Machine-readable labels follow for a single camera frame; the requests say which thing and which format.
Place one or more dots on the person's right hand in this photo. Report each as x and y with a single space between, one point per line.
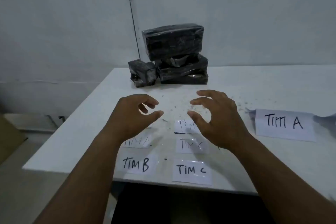
225 124

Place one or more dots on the person's left hand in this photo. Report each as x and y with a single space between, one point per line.
128 124

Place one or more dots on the white label thin writing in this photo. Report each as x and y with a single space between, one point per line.
189 145
141 143

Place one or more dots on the white label bold writing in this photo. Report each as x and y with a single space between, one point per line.
136 164
191 178

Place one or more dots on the white label black bottom line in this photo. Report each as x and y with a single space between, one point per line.
181 126

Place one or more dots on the small lumpy black package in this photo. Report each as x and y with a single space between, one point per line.
140 73

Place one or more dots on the thick black package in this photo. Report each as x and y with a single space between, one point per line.
183 71

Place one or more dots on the rounded black package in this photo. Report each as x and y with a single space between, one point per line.
176 61

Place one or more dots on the large black package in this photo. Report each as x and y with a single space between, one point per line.
173 41

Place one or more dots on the person's left forearm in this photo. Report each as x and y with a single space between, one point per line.
84 187

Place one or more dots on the person's right forearm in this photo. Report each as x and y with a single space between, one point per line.
275 187

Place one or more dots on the person's dark trousers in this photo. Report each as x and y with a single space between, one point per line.
183 208

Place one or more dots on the brown cardboard sheet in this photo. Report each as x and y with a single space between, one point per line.
10 139

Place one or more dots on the grey metal frame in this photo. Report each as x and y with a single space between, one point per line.
62 118

